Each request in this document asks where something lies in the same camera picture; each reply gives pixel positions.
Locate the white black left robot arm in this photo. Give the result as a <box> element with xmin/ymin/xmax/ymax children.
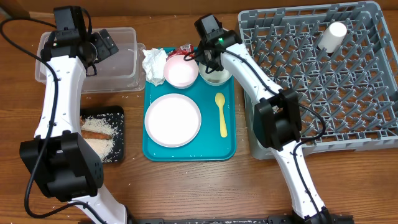
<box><xmin>20</xmin><ymin>6</ymin><xmax>135</xmax><ymax>223</ymax></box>

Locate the red snack wrapper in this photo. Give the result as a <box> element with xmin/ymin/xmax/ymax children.
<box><xmin>166</xmin><ymin>44</ymin><xmax>195</xmax><ymax>60</ymax></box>

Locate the pale green bowl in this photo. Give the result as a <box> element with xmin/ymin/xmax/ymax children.
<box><xmin>198</xmin><ymin>63</ymin><xmax>232</xmax><ymax>86</ymax></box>

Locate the yellow plastic spoon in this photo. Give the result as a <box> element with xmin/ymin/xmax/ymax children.
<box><xmin>215</xmin><ymin>93</ymin><xmax>228</xmax><ymax>138</ymax></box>

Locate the clear plastic bin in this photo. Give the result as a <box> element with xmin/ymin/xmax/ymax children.
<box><xmin>34</xmin><ymin>27</ymin><xmax>147</xmax><ymax>95</ymax></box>

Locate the grey dishwasher rack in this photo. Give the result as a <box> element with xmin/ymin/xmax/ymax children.
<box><xmin>238</xmin><ymin>1</ymin><xmax>397</xmax><ymax>155</ymax></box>

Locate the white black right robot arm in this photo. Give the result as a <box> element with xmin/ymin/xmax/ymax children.
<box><xmin>194</xmin><ymin>14</ymin><xmax>333</xmax><ymax>223</ymax></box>

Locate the crumpled white napkin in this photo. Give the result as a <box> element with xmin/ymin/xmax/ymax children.
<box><xmin>142</xmin><ymin>48</ymin><xmax>167</xmax><ymax>86</ymax></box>

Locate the white cup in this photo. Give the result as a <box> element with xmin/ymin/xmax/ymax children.
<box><xmin>318</xmin><ymin>22</ymin><xmax>347</xmax><ymax>54</ymax></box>

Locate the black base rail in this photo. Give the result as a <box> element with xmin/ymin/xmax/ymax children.
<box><xmin>77</xmin><ymin>214</ymin><xmax>355</xmax><ymax>224</ymax></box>

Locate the teal tray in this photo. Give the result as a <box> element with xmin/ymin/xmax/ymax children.
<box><xmin>142</xmin><ymin>73</ymin><xmax>237</xmax><ymax>162</ymax></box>

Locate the white pink plate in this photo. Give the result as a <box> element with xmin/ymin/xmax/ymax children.
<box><xmin>144</xmin><ymin>93</ymin><xmax>201</xmax><ymax>148</ymax></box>

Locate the orange carrot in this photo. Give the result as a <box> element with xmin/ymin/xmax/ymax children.
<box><xmin>81</xmin><ymin>130</ymin><xmax>113</xmax><ymax>140</ymax></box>

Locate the pink bowl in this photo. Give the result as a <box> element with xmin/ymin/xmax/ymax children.
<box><xmin>164</xmin><ymin>55</ymin><xmax>199</xmax><ymax>89</ymax></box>

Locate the white rice pile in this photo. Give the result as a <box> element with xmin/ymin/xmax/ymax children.
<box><xmin>80</xmin><ymin>113</ymin><xmax>124</xmax><ymax>164</ymax></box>

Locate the black tray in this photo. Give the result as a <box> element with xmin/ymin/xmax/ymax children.
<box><xmin>80</xmin><ymin>106</ymin><xmax>125</xmax><ymax>164</ymax></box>

